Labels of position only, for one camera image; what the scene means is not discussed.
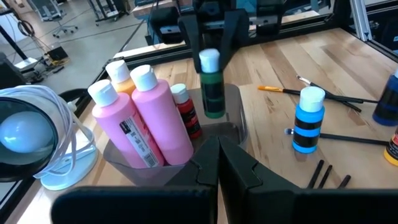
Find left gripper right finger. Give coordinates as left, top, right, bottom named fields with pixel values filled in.
left=218, top=136, right=398, bottom=224

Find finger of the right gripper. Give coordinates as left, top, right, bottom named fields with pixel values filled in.
left=220, top=9, right=250, bottom=68
left=178, top=14, right=205, bottom=74

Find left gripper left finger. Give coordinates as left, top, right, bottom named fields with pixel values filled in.
left=51, top=135, right=220, bottom=224

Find green paint bottle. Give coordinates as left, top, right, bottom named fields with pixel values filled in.
left=198, top=48, right=226, bottom=119

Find red paint bottle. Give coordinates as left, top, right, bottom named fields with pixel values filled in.
left=170, top=83, right=204, bottom=140

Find large pink paint bottle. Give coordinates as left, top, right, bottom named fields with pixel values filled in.
left=87, top=79, right=166, bottom=169
left=129, top=64, right=195, bottom=166

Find large yellow-orange paint bottle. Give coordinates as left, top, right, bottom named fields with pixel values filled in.
left=104, top=59, right=137, bottom=96

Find light blue paint bottle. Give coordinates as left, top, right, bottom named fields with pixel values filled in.
left=291, top=86, right=326, bottom=155

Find small yellow paint bottle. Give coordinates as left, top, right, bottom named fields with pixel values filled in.
left=383, top=126, right=398, bottom=167

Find dark purple paint bottle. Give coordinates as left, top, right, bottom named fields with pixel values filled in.
left=372, top=68, right=398, bottom=127

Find grey translucent plastic bin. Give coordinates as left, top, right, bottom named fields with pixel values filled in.
left=102, top=83, right=249, bottom=187

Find grey office chair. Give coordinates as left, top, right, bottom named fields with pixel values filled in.
left=29, top=0, right=79, bottom=39

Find white desk lamp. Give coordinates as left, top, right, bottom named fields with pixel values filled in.
left=0, top=84, right=100, bottom=192

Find black aluminium table frame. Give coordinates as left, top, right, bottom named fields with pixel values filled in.
left=0, top=0, right=398, bottom=218

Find black frame handle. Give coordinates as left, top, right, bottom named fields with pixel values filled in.
left=58, top=88, right=91, bottom=110

